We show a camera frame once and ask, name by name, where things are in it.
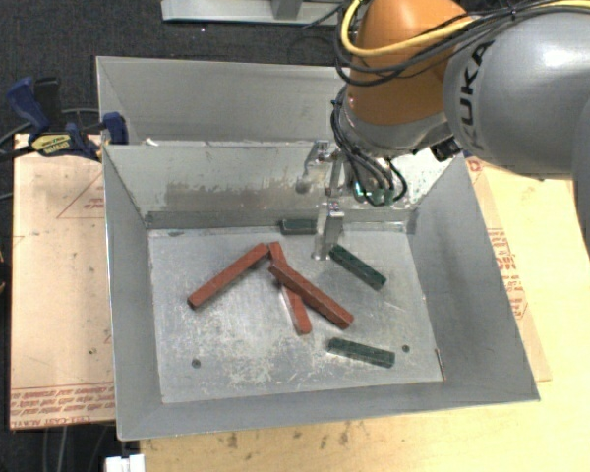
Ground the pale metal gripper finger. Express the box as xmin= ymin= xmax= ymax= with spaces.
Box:
xmin=295 ymin=139 xmax=332 ymax=196
xmin=313 ymin=201 xmax=347 ymax=263

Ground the dark green flat block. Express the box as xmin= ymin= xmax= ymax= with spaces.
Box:
xmin=279 ymin=217 xmax=319 ymax=237
xmin=327 ymin=244 xmax=388 ymax=292
xmin=325 ymin=336 xmax=397 ymax=370

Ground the red-brown flat block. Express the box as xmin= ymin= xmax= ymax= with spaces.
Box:
xmin=186 ymin=242 xmax=272 ymax=311
xmin=267 ymin=260 xmax=356 ymax=331
xmin=266 ymin=240 xmax=314 ymax=336

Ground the grey metal bin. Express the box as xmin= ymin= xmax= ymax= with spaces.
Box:
xmin=95 ymin=55 xmax=542 ymax=443

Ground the brown cardboard board, red print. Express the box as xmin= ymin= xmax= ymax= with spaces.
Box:
xmin=8 ymin=133 xmax=555 ymax=433

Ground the black cylinder on white bracket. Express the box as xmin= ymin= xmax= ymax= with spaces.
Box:
xmin=429 ymin=137 xmax=464 ymax=163

